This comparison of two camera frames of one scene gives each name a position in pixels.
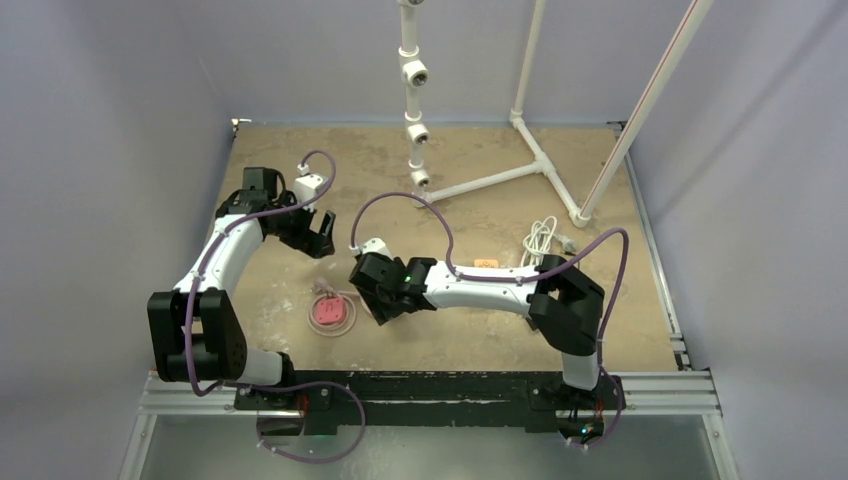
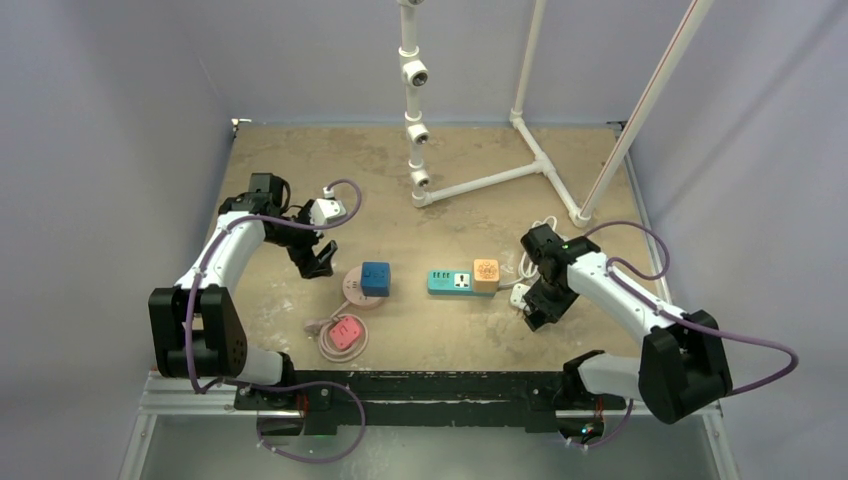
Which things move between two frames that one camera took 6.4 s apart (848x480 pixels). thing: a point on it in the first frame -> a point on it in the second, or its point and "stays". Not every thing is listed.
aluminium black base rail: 541,402 stays
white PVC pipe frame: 416,70 stays
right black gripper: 370,291 -> 542,308
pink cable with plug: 332,313 -> 341,339
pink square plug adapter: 330,310 -> 345,332
